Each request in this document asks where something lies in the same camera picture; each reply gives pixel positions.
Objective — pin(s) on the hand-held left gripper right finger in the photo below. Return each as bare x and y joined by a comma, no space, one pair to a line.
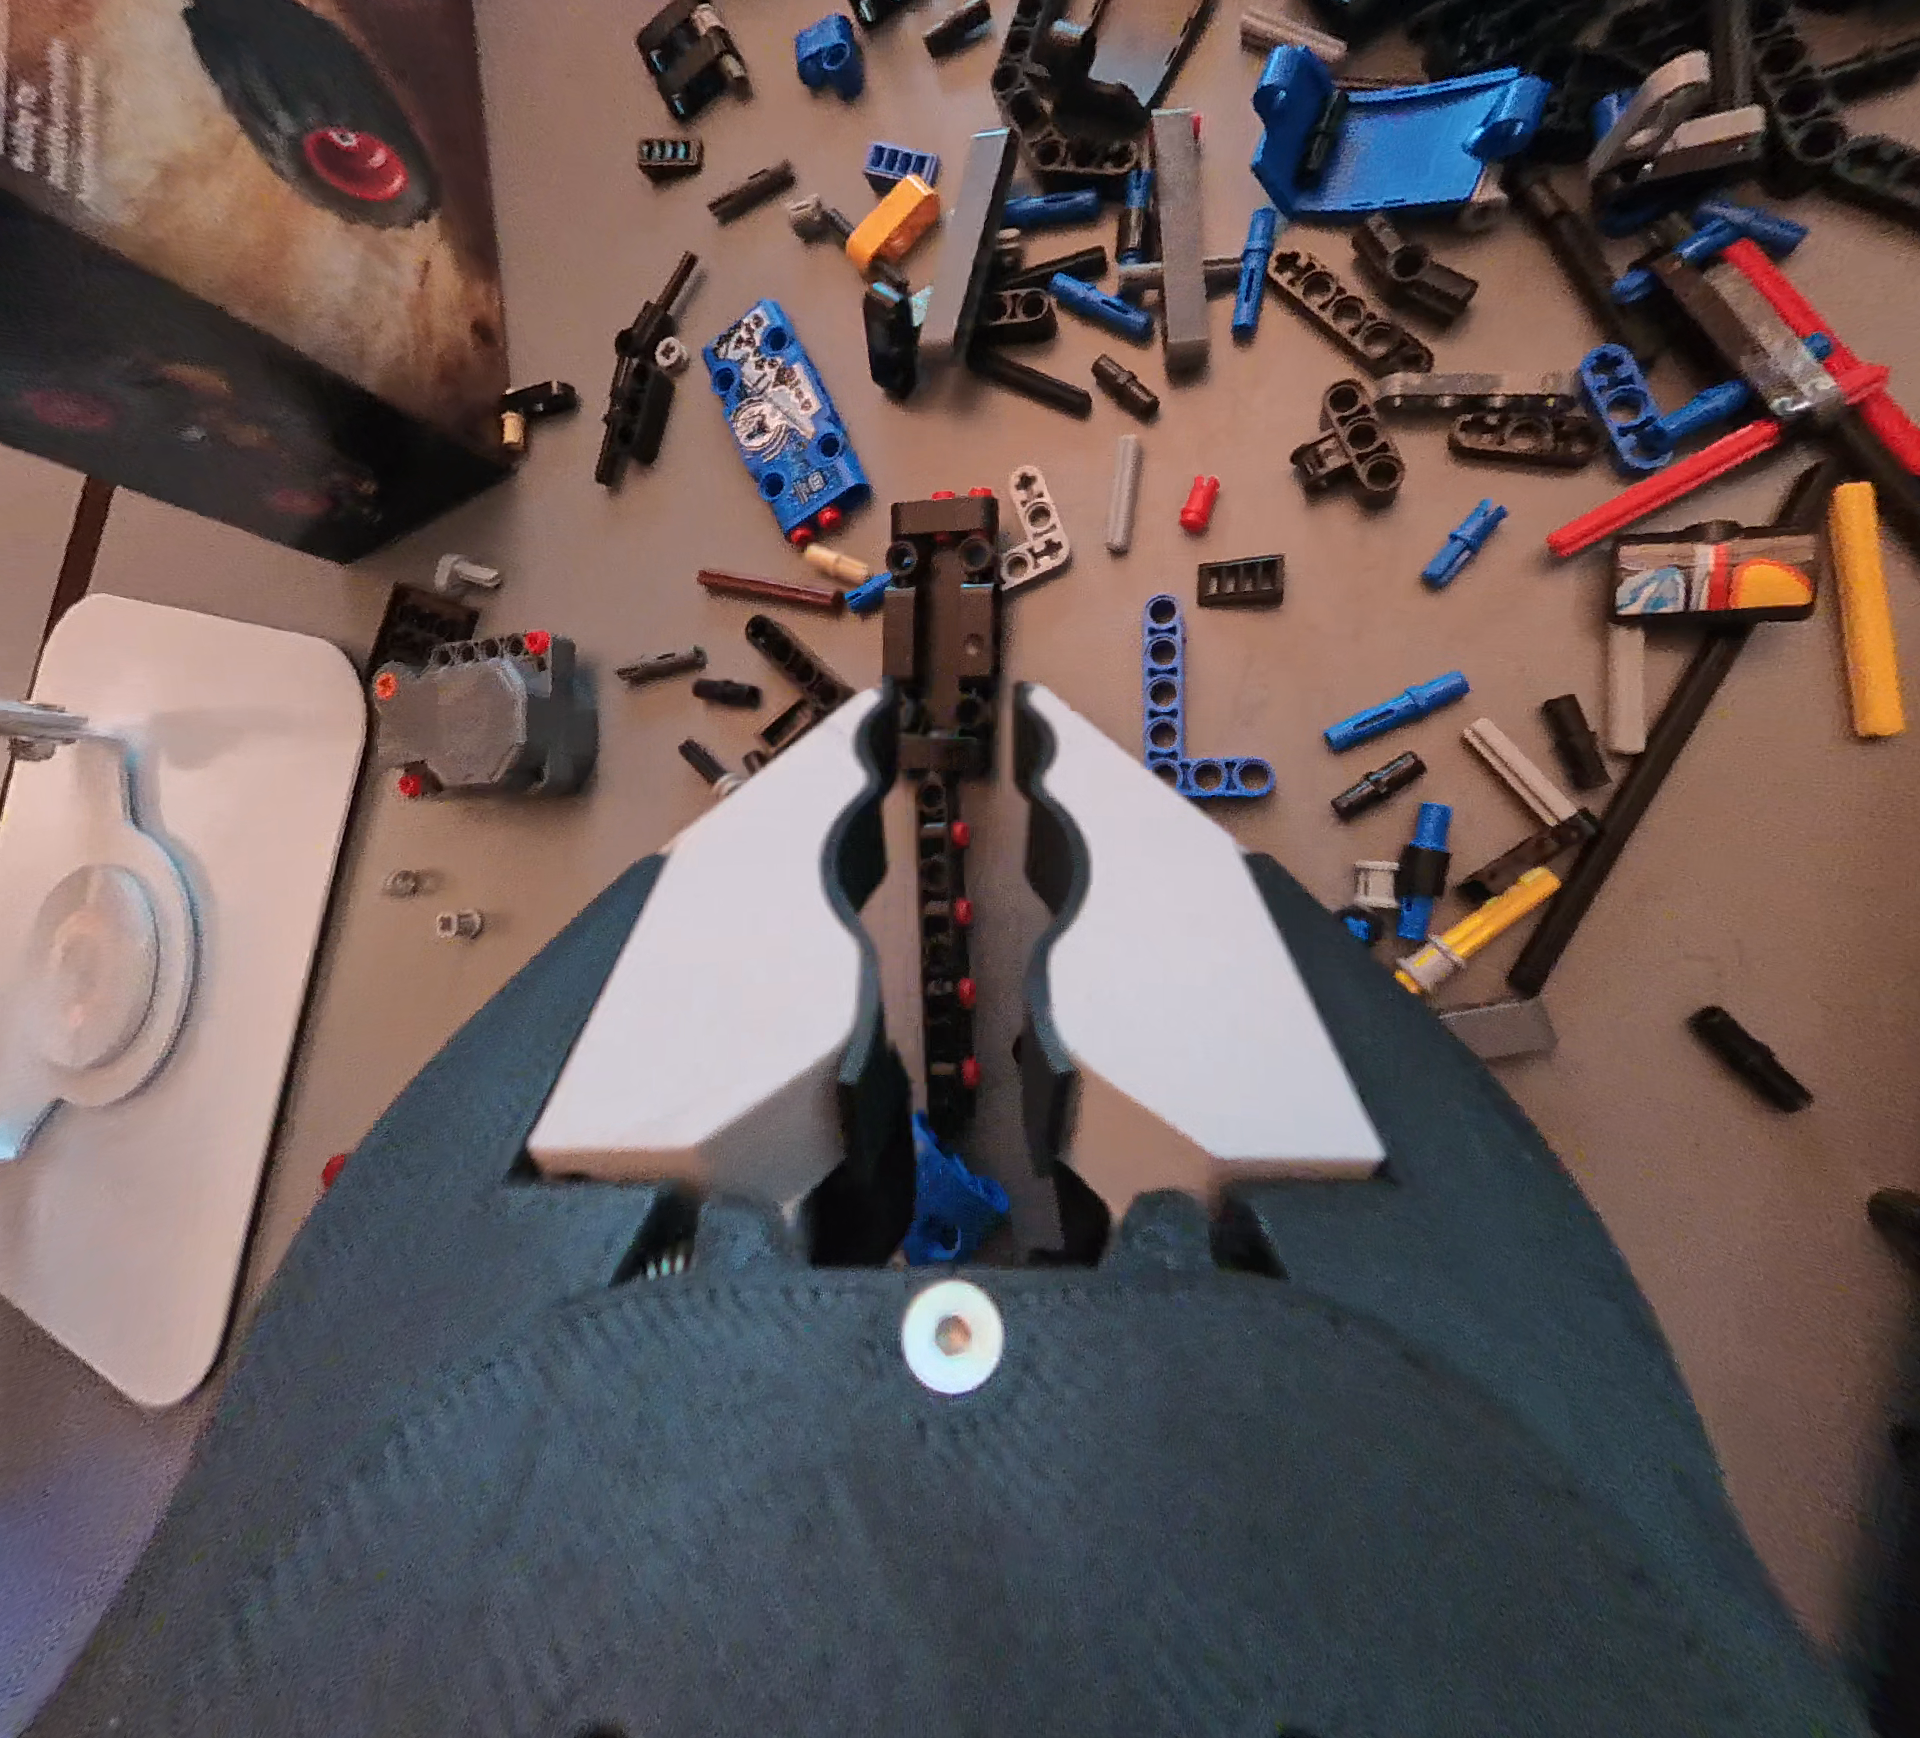
1216,1021

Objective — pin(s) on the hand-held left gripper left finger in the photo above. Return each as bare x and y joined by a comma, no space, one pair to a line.
704,1021

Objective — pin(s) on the blue L-shaped toy beam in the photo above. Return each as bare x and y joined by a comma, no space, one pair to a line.
1163,704

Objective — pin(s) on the grey toy motor block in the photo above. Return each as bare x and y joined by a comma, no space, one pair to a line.
481,719

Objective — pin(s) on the grey desk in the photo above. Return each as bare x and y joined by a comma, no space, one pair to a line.
1681,1228

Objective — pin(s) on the brown toy axle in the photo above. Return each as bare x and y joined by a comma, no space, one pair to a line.
769,589

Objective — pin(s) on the black square toy tile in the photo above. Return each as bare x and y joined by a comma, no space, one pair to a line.
421,624

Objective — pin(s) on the white document stand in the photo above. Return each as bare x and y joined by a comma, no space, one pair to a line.
179,1021

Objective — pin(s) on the short black toy beam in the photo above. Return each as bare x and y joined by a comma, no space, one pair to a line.
1751,1059

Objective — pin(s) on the blue printed toy panel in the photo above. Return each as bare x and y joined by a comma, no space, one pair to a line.
788,419

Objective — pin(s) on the black pin assembly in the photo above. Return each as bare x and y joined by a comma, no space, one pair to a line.
643,368

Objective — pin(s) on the black tile with colourful print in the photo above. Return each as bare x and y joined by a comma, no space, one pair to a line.
1710,586

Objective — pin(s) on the red toy axle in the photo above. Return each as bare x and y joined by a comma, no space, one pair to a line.
1665,491

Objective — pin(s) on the yellow toy axle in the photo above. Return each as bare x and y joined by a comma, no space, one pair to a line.
1865,609

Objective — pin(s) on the small orange toy piece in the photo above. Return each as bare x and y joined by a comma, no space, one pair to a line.
891,228

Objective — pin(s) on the small blue toy plate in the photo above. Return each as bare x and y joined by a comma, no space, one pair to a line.
902,165

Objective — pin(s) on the pile of toy building pieces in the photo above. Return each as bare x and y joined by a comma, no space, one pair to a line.
1501,178

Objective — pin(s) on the blue curved toy panel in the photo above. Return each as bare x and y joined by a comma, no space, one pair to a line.
1396,133

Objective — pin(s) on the blue angled toy piece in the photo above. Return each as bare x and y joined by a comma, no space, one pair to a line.
827,55

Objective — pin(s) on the black toy connector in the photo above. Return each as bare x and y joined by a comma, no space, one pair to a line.
691,49

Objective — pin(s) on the toy truck set box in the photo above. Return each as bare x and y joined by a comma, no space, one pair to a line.
210,119

